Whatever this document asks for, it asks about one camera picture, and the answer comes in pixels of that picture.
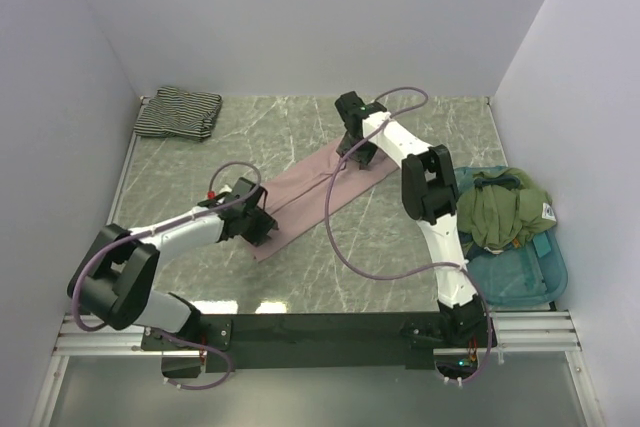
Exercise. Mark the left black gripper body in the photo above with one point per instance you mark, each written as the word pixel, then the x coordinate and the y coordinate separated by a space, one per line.
pixel 257 225

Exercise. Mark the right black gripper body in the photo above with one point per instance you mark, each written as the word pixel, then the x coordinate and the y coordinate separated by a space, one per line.
pixel 365 153

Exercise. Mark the pink tank top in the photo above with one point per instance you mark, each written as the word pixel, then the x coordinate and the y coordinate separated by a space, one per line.
pixel 296 197

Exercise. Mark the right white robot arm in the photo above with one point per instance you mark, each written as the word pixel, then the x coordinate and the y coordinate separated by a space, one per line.
pixel 429 195

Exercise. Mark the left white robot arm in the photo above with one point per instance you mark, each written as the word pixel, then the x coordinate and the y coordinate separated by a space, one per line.
pixel 114 282

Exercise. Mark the striped folded tank top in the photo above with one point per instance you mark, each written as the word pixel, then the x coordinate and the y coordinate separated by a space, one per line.
pixel 175 112

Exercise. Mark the green tank top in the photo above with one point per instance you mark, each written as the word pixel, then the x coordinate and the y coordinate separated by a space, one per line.
pixel 500 208

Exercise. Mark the black base beam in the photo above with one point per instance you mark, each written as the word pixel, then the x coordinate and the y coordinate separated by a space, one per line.
pixel 278 341

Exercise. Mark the teal plastic bin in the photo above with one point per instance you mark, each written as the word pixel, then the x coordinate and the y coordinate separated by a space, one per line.
pixel 531 276

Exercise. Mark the aluminium rail frame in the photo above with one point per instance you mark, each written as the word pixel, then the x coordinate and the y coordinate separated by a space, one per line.
pixel 104 379

